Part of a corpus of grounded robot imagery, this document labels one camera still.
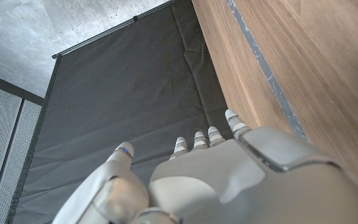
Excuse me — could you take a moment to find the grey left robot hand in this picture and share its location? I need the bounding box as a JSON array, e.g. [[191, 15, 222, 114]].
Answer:
[[52, 108, 358, 224]]

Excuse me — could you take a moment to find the wooden table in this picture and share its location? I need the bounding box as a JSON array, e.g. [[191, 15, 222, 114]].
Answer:
[[227, 0, 309, 141]]

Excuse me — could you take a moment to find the grey backdrop top rod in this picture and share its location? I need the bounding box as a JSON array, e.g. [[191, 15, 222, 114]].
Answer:
[[52, 0, 175, 60]]

